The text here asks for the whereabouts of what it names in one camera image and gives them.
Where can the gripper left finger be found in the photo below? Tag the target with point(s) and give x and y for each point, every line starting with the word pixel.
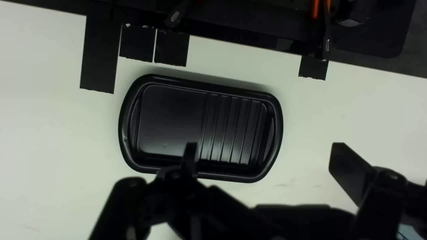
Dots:
pixel 173 186

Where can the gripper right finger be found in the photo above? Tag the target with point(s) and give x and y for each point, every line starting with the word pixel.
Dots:
pixel 377 193

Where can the black plastic tray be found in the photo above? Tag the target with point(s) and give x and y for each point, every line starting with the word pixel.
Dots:
pixel 173 123

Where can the small black clamp block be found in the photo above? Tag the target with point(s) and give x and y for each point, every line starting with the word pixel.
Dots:
pixel 313 68

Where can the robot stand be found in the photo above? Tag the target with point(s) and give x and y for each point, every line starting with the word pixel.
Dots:
pixel 240 23

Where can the tall black clamp bracket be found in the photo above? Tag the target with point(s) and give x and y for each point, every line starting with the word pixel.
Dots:
pixel 100 56

